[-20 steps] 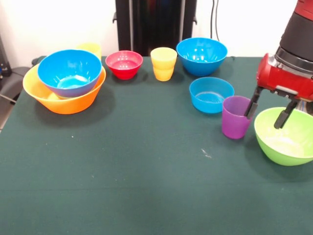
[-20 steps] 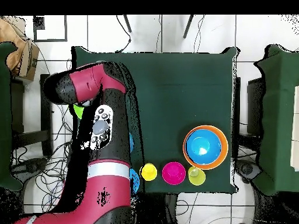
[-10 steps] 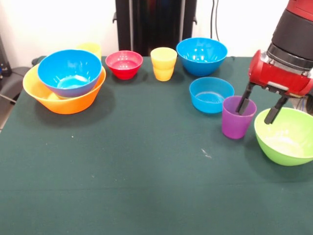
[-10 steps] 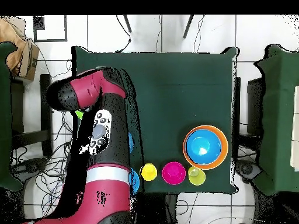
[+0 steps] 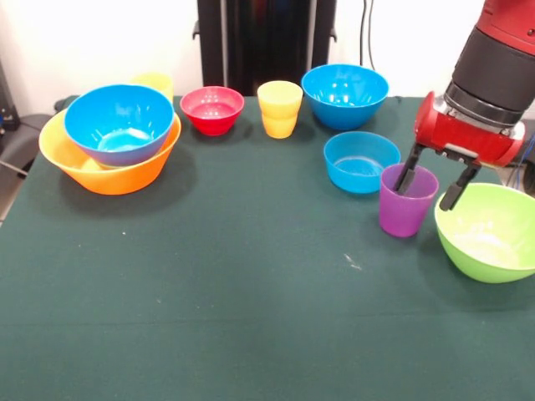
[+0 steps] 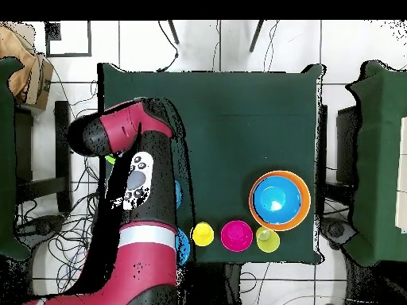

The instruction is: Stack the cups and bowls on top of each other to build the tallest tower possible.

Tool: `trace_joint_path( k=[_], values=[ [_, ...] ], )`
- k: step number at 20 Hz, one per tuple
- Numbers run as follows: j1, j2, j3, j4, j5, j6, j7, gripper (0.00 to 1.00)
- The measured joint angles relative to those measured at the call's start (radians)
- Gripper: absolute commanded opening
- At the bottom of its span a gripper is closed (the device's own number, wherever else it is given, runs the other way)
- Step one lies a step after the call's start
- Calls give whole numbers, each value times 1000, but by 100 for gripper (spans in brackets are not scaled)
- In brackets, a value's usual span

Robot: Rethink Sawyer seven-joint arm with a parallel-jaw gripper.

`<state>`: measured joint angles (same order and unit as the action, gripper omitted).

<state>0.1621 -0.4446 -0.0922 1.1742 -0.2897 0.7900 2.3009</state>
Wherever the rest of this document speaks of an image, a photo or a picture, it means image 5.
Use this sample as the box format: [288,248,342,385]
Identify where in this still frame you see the yellow cup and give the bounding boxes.
[257,80,304,140]

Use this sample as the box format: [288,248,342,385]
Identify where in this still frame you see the black wall cable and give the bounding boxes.
[359,0,376,70]

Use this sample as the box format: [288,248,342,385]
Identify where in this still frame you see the small red bowl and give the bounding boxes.
[180,85,246,137]

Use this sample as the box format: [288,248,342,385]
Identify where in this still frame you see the large orange bowl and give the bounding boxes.
[38,109,182,196]

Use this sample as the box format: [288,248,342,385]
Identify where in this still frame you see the large blue bowl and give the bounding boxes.
[64,84,176,167]
[300,63,390,131]

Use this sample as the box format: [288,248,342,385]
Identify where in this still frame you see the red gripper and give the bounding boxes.
[393,90,527,211]

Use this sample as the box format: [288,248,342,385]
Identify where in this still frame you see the translucent yellow-green cup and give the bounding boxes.
[129,73,175,104]

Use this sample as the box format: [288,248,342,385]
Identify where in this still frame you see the black robot column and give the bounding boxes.
[192,0,339,98]

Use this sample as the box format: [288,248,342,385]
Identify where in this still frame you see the small blue ridged bowl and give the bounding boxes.
[323,130,402,195]

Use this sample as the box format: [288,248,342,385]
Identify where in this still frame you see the large green bowl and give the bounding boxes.
[434,182,535,284]

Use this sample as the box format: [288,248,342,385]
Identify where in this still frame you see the black robot pedestal leg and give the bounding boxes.
[0,111,45,176]

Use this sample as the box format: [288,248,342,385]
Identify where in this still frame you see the dark green tablecloth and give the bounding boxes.
[0,94,535,401]

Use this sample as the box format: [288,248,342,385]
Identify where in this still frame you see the purple cup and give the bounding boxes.
[378,163,440,238]

